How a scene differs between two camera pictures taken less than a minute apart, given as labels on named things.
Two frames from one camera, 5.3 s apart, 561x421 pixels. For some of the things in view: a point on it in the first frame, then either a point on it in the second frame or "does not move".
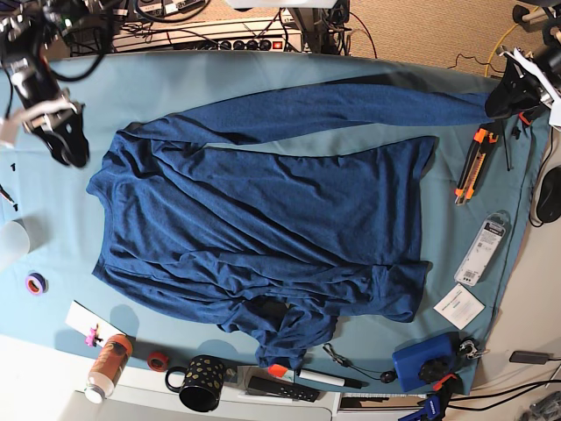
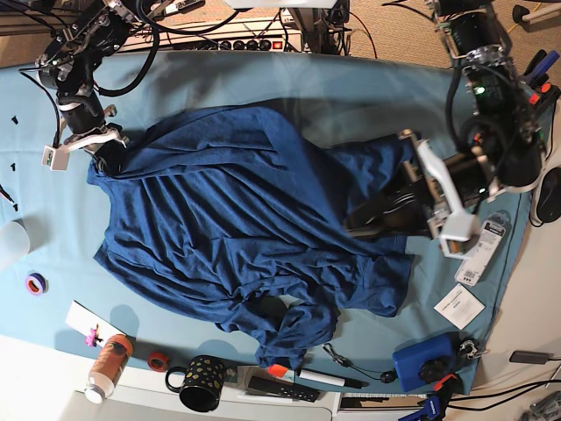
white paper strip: [83, 318] does not move
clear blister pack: [482, 247] does not move
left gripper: [39, 104] to [82, 117]
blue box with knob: [421, 367] does not move
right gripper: [520, 87] to [426, 190]
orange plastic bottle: [110, 367] does not move
